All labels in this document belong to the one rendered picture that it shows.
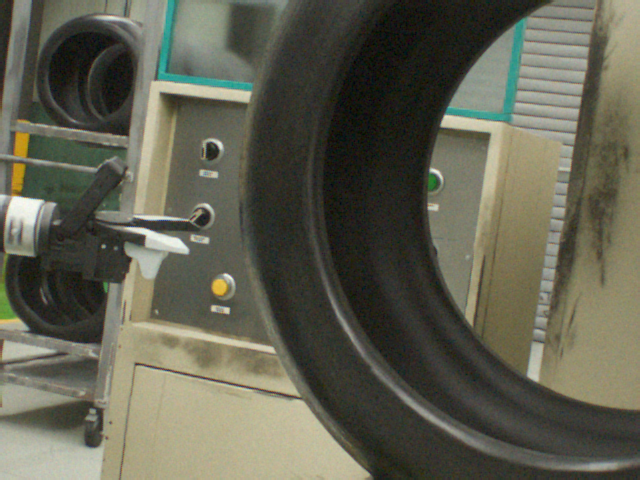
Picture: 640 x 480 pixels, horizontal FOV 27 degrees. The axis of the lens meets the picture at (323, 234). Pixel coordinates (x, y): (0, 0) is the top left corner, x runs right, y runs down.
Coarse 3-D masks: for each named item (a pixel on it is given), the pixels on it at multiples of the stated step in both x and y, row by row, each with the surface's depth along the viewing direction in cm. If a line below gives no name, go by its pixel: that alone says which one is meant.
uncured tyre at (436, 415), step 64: (320, 0) 105; (384, 0) 103; (448, 0) 129; (512, 0) 128; (320, 64) 104; (384, 64) 130; (448, 64) 130; (256, 128) 108; (320, 128) 105; (384, 128) 132; (256, 192) 107; (320, 192) 106; (384, 192) 132; (256, 256) 108; (320, 256) 104; (384, 256) 132; (320, 320) 104; (384, 320) 130; (448, 320) 130; (320, 384) 105; (384, 384) 102; (448, 384) 129; (512, 384) 128; (384, 448) 103; (448, 448) 100; (512, 448) 100; (576, 448) 125
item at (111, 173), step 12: (108, 168) 167; (120, 168) 168; (96, 180) 168; (108, 180) 168; (120, 180) 169; (84, 192) 168; (96, 192) 168; (108, 192) 169; (84, 204) 169; (96, 204) 169; (72, 216) 169; (84, 216) 169; (72, 228) 169
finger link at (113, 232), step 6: (102, 228) 168; (108, 228) 167; (114, 228) 166; (120, 228) 167; (108, 234) 167; (114, 234) 166; (120, 234) 166; (126, 234) 166; (132, 234) 166; (138, 234) 165; (144, 234) 165; (120, 240) 167; (126, 240) 167; (132, 240) 166; (138, 240) 166; (144, 240) 165; (144, 246) 166
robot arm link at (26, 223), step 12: (12, 204) 169; (24, 204) 170; (36, 204) 170; (12, 216) 168; (24, 216) 169; (36, 216) 169; (12, 228) 169; (24, 228) 168; (36, 228) 169; (12, 240) 169; (24, 240) 169; (36, 240) 169; (12, 252) 171; (24, 252) 170; (36, 252) 171
